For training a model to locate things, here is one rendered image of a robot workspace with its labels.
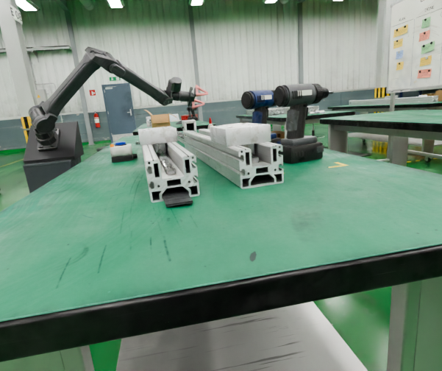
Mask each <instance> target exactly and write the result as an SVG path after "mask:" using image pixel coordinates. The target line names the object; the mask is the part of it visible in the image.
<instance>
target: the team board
mask: <svg viewBox="0 0 442 371"><path fill-rule="evenodd" d="M433 89H442V0H400V1H398V2H394V3H392V4H391V11H390V26H389V42H388V73H387V88H386V93H390V94H391V100H390V112H392V111H394V105H395V93H400V92H408V91H425V90H433ZM390 152H391V135H389V136H388V150H387V158H386V159H380V161H383V162H388V161H390ZM407 153H408V154H412V155H420V156H425V157H430V158H438V159H442V155H436V154H432V153H426V152H417V151H413V150H408V151H407Z"/></svg>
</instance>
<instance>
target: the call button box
mask: <svg viewBox="0 0 442 371"><path fill-rule="evenodd" d="M110 154H111V159H112V163H117V162H124V161H130V160H133V158H138V155H137V154H132V145H131V144H122V145H114V147H110Z"/></svg>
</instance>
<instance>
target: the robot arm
mask: <svg viewBox="0 0 442 371"><path fill-rule="evenodd" d="M85 51H86V53H85V54H84V56H83V58H82V60H81V61H80V62H79V64H78V65H77V66H76V68H75V69H74V70H73V71H72V72H71V73H70V74H69V75H68V77H67V78H66V79H65V80H64V81H63V83H62V84H61V85H60V86H59V88H58V89H57V90H56V91H55V92H54V93H53V94H52V95H51V96H50V97H49V98H48V99H47V100H46V101H45V102H44V101H42V102H41V103H40V104H39V105H35V106H33V107H31V108H30V109H29V112H28V114H29V117H30V118H31V120H32V121H31V124H32V126H33V127H34V132H35V138H36V140H37V141H38V146H37V149H38V151H39V152H44V151H52V150H57V149H58V146H59V139H60V130H59V129H55V122H56V120H58V118H57V117H58V116H59V114H60V111H61V110H62V109H63V108H64V107H65V105H66V104H67V103H68V102H69V101H70V99H71V98H72V97H73V96H74V94H75V93H76V92H77V91H78V90H79V89H80V88H81V87H82V86H83V85H84V83H85V82H86V81H87V80H88V79H89V77H90V76H91V75H92V74H93V73H94V72H95V71H96V70H98V69H100V67H102V68H103V69H105V70H106V71H108V72H109V73H111V74H114V75H116V76H117V77H119V78H121V79H123V80H125V81H127V82H128V83H130V84H131V85H133V86H135V87H136V88H138V89H139V90H141V91H142V92H144V93H146V94H148V95H149V96H150V97H151V98H153V99H154V100H156V101H157V102H159V103H160V104H161V105H163V106H166V105H169V104H172V103H173V100H174V101H181V102H188V107H190V106H192V109H195V108H197V107H200V106H202V105H204V102H202V101H199V100H198V99H195V97H197V96H204V95H208V92H207V91H205V90H203V89H202V88H200V87H199V86H198V85H196V86H195V88H194V93H192V90H193V87H190V90H189V91H181V86H182V80H181V79H180V78H179V77H172V78H171V79H170V80H169V81H168V87H166V90H162V89H161V88H158V87H157V86H155V85H153V84H151V83H150V82H149V81H147V80H146V79H144V78H142V76H140V75H139V74H137V73H135V72H134V71H133V70H131V69H130V68H128V67H127V66H125V65H124V64H123V63H122V62H121V61H119V60H116V59H115V58H114V57H113V56H112V55H111V54H110V53H109V52H106V51H102V50H100V49H95V48H92V47H89V46H88V47H87V48H86V49H85ZM198 89H199V90H200V91H203V92H204V93H198ZM195 102H199V103H201V104H200V105H195Z"/></svg>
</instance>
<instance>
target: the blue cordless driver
mask: <svg viewBox="0 0 442 371"><path fill-rule="evenodd" d="M274 91H275V90H260V91H246V92H244V93H243V95H242V97H241V103H242V105H243V107H244V108H246V109H254V112H252V123H254V124H267V118H268V109H269V108H270V107H274V106H277V105H276V104H275V102H274ZM270 142H271V143H275V144H281V138H277V134H276V133H271V141H270Z"/></svg>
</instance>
